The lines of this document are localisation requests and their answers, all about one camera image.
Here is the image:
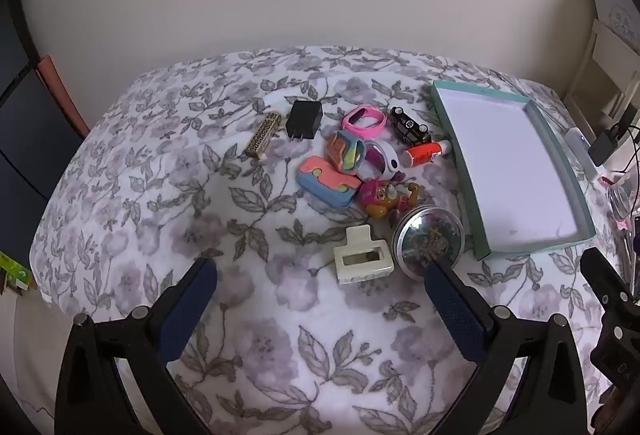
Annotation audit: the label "floral printed blanket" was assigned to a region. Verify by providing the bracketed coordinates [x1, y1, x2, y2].
[31, 46, 631, 435]

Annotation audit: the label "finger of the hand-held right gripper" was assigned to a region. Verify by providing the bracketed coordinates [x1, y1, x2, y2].
[580, 247, 640, 316]

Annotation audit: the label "orange bottle with clear cap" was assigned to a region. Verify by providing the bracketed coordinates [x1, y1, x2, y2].
[403, 140, 453, 166]

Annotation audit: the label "black toy car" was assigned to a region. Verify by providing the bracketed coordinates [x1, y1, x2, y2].
[389, 106, 433, 146]

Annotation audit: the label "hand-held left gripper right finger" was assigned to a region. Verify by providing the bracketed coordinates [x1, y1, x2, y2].
[424, 260, 588, 435]

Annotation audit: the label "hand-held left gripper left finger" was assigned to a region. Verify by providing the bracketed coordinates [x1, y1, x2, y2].
[55, 257, 218, 435]

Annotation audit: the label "green box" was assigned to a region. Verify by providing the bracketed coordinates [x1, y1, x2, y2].
[0, 251, 38, 296]

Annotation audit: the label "black charger adapter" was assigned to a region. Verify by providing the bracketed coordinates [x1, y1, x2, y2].
[286, 100, 325, 142]

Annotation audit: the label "pink fitness band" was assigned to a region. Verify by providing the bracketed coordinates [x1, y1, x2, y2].
[341, 105, 389, 140]

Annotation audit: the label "salmon and blue puzzle block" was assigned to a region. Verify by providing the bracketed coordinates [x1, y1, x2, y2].
[298, 156, 362, 210]

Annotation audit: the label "teal cardboard tray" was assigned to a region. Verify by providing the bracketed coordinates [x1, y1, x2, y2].
[431, 80, 597, 262]

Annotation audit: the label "dark blue cabinet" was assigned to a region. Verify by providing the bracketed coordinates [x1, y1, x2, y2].
[0, 0, 76, 216]

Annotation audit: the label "round glitter tin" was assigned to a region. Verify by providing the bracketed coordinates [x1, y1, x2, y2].
[391, 204, 466, 277]

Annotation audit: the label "white wooden shelf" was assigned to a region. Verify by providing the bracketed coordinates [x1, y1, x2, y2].
[565, 17, 640, 136]

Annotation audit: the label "magenta watch band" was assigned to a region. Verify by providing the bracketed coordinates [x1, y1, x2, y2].
[365, 147, 406, 183]

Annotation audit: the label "salmon board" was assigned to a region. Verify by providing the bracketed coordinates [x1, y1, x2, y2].
[36, 55, 92, 138]

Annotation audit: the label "cream hair claw clip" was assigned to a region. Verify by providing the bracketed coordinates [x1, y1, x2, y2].
[334, 225, 395, 288]

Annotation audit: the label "pink toy dog figure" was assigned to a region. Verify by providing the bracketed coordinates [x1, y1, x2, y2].
[359, 179, 423, 220]

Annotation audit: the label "gold rectangular block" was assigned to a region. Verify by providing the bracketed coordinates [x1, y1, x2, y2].
[245, 111, 284, 160]

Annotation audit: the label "white electronic device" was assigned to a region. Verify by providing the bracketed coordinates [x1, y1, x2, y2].
[565, 127, 601, 180]

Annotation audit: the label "orange and blue puzzle block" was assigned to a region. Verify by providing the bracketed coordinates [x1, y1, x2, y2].
[327, 130, 367, 174]

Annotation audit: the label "white strap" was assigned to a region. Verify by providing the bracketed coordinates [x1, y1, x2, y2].
[361, 140, 404, 180]

